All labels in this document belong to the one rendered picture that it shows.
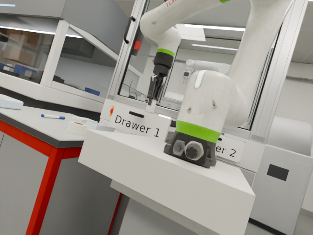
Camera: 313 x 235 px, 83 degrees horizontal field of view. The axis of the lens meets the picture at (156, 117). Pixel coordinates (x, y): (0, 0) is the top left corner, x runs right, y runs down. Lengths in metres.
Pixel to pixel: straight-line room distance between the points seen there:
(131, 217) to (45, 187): 0.33
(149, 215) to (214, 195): 0.20
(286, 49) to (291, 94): 3.35
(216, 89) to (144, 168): 0.27
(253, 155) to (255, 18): 0.62
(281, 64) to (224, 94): 0.66
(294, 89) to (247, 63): 3.85
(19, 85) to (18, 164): 0.85
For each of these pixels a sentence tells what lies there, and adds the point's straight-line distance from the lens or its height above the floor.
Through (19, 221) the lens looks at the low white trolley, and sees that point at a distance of 0.86.
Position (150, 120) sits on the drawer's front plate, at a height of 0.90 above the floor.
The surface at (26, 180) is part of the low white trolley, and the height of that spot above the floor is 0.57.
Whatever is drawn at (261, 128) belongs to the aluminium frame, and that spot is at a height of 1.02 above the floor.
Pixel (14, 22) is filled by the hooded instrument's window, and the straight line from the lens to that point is 1.91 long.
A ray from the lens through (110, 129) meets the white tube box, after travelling 0.98.
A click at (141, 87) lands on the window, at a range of 1.21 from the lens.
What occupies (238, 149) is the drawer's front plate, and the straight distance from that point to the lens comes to 1.01.
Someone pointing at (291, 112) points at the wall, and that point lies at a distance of 4.41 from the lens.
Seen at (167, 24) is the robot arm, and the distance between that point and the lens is 0.81.
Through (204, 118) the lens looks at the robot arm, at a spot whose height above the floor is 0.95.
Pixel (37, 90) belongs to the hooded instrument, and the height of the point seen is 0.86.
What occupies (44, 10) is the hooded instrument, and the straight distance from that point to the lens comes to 1.63.
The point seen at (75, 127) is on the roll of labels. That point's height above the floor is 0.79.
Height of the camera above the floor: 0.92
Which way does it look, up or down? level
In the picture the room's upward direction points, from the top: 17 degrees clockwise
